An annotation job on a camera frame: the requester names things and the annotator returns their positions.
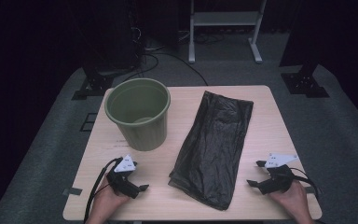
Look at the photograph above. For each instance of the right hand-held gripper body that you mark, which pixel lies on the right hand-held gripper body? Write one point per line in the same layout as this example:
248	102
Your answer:
278	180

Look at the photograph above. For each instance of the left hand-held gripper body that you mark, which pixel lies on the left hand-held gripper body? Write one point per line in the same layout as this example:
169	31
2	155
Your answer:
122	183

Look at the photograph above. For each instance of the green plastic trash bin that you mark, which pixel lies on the green plastic trash bin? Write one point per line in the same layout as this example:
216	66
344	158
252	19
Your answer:
143	137

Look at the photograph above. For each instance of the black plastic garbage bag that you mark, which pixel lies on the black plastic garbage bag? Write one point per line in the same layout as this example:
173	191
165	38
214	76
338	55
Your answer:
211	149

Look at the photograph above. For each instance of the person's left hand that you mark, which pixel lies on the person's left hand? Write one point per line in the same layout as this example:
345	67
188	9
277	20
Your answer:
104	203

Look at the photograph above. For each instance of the person's right hand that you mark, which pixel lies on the person's right hand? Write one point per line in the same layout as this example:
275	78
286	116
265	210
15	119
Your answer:
295	202

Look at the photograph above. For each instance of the grey tape strip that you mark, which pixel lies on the grey tape strip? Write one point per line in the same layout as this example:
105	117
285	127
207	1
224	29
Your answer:
72	191
310	189

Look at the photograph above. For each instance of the black floor tape marking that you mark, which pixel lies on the black floor tape marking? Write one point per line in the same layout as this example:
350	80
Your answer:
89	122

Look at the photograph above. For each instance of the black stand base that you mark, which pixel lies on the black stand base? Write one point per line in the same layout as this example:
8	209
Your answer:
304	84
94	84

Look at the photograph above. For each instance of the dark equipment cabinet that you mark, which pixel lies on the dark equipment cabinet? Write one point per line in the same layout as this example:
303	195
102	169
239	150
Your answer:
115	37

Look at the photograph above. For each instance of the white metal stand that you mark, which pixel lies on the white metal stand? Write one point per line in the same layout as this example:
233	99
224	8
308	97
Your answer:
225	18

